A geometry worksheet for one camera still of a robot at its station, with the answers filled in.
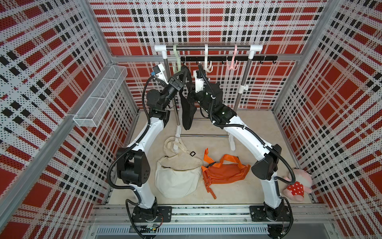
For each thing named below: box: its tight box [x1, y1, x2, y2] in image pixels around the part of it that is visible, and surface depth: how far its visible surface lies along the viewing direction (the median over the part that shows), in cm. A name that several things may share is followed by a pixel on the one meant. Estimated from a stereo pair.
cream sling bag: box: [155, 136, 203, 199], surface depth 88 cm
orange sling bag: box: [200, 147, 251, 200], surface depth 84 cm
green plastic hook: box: [173, 44, 182, 75], surface depth 68 cm
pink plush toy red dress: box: [283, 168, 313, 202], surface depth 79 cm
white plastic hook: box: [203, 44, 213, 73], surface depth 69 cm
